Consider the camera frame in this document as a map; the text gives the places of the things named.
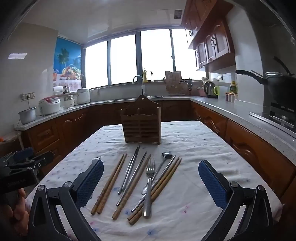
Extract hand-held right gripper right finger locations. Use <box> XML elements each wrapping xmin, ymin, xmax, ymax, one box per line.
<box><xmin>198</xmin><ymin>160</ymin><xmax>274</xmax><ymax>241</ymax></box>

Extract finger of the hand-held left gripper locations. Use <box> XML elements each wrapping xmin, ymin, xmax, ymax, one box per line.
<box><xmin>5</xmin><ymin>151</ymin><xmax>55</xmax><ymax>173</ymax></box>
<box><xmin>0</xmin><ymin>147</ymin><xmax>36</xmax><ymax>164</ymax></box>

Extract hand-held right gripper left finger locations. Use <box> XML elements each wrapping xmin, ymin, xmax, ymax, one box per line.
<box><xmin>27</xmin><ymin>159</ymin><xmax>104</xmax><ymax>241</ymax></box>

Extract wooden utensil holder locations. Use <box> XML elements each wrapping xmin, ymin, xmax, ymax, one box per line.
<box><xmin>120</xmin><ymin>95</ymin><xmax>162</xmax><ymax>145</ymax></box>

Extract person's left hand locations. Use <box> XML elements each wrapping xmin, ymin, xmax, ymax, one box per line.
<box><xmin>0</xmin><ymin>188</ymin><xmax>27</xmax><ymax>234</ymax></box>

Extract wooden lower cabinets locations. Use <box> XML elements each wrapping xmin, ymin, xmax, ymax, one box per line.
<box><xmin>23</xmin><ymin>97</ymin><xmax>296</xmax><ymax>200</ymax></box>

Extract wooden cabinets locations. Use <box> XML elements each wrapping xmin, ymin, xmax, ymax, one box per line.
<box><xmin>181</xmin><ymin>0</ymin><xmax>236</xmax><ymax>72</ymax></box>
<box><xmin>23</xmin><ymin>97</ymin><xmax>296</xmax><ymax>200</ymax></box>

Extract metal inner pot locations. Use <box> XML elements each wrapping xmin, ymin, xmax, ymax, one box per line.
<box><xmin>18</xmin><ymin>107</ymin><xmax>37</xmax><ymax>125</ymax></box>

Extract white and red rice cooker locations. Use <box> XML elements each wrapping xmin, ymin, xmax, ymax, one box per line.
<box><xmin>38</xmin><ymin>97</ymin><xmax>61</xmax><ymax>116</ymax></box>

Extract metal spoon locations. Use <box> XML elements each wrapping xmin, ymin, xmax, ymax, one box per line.
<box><xmin>141</xmin><ymin>152</ymin><xmax>173</xmax><ymax>195</ymax></box>

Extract small white cooker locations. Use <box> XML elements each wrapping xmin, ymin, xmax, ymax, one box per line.
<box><xmin>63</xmin><ymin>95</ymin><xmax>75</xmax><ymax>109</ymax></box>

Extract large white cooker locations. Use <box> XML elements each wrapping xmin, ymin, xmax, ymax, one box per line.
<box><xmin>76</xmin><ymin>88</ymin><xmax>90</xmax><ymax>105</ymax></box>

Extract grey countertop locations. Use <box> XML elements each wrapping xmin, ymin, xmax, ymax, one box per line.
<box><xmin>14</xmin><ymin>95</ymin><xmax>296</xmax><ymax>160</ymax></box>

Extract gas stove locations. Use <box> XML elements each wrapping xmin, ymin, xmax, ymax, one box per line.
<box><xmin>249</xmin><ymin>102</ymin><xmax>296</xmax><ymax>135</ymax></box>

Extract steel electric kettle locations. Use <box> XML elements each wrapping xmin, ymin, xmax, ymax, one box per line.
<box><xmin>203</xmin><ymin>81</ymin><xmax>215</xmax><ymax>98</ymax></box>

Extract dish rack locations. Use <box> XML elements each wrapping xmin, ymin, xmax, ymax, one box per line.
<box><xmin>165</xmin><ymin>79</ymin><xmax>189</xmax><ymax>96</ymax></box>

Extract chrome faucet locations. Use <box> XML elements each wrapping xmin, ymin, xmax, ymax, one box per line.
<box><xmin>132</xmin><ymin>75</ymin><xmax>146</xmax><ymax>95</ymax></box>

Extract black wok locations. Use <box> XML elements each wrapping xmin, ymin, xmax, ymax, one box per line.
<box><xmin>235</xmin><ymin>57</ymin><xmax>296</xmax><ymax>109</ymax></box>

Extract kitchen window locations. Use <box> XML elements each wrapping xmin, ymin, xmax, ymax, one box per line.
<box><xmin>82</xmin><ymin>28</ymin><xmax>207</xmax><ymax>90</ymax></box>

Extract wooden upper cabinets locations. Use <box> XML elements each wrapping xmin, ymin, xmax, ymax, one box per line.
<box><xmin>181</xmin><ymin>0</ymin><xmax>236</xmax><ymax>72</ymax></box>

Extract blue fruit wall poster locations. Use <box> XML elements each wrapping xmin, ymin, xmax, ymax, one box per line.
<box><xmin>54</xmin><ymin>37</ymin><xmax>83</xmax><ymax>87</ymax></box>

